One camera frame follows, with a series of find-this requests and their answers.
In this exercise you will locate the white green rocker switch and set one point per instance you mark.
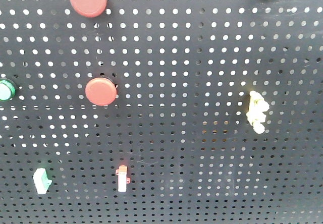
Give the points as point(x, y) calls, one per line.
point(41, 181)

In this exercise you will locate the black perforated pegboard panel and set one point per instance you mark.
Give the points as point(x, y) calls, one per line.
point(183, 70)

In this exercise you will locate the green push button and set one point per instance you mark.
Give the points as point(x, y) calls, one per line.
point(8, 89)

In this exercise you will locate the yellow toggle clamp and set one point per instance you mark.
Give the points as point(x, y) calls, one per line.
point(255, 115)

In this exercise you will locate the white red rocker switch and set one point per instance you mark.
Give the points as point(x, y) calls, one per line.
point(123, 179)

